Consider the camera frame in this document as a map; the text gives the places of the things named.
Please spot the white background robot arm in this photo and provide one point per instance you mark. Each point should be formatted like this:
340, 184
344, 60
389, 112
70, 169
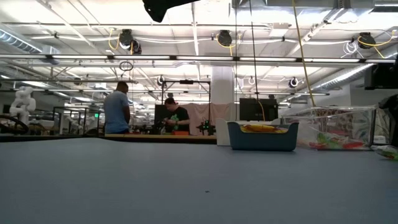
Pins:
23, 102

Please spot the person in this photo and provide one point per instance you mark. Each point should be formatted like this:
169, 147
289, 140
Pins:
178, 119
116, 109

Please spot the black metal shelf frame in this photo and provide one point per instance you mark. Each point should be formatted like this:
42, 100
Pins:
77, 108

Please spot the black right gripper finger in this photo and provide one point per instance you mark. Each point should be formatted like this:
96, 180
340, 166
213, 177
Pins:
394, 121

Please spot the black metal rig frame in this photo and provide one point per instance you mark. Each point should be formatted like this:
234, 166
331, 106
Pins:
186, 81

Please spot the green candy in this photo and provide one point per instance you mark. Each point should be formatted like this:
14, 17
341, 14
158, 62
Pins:
328, 139
388, 152

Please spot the clear plastic bin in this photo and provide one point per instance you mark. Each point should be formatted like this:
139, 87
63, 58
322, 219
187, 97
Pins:
342, 121

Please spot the small teal plastic bin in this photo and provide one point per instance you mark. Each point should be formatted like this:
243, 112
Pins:
264, 141

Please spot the black background monitor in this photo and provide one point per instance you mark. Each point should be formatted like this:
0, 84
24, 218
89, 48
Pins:
258, 109
161, 113

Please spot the black device with green light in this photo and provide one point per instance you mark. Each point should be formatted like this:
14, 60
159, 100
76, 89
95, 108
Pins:
206, 127

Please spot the pink hanging cloth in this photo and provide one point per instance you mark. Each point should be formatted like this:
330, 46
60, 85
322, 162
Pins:
208, 112

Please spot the yellow sour candy pack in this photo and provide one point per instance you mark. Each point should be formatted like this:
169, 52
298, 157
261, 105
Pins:
261, 128

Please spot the silver ventilation duct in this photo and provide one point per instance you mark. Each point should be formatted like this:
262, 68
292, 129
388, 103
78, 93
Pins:
348, 74
18, 42

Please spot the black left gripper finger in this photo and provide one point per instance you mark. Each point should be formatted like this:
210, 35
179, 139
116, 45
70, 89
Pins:
161, 7

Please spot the long ceiling light bar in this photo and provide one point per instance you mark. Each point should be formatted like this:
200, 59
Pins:
202, 58

